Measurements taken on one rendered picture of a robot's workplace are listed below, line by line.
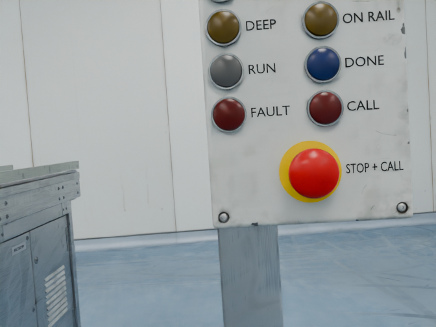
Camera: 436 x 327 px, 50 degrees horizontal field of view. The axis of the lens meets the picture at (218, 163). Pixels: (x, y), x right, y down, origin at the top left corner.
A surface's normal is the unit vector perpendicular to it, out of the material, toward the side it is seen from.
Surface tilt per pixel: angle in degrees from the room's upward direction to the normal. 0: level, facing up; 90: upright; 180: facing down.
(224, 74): 93
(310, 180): 93
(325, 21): 92
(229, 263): 90
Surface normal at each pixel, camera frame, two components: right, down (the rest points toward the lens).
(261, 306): -0.04, 0.06
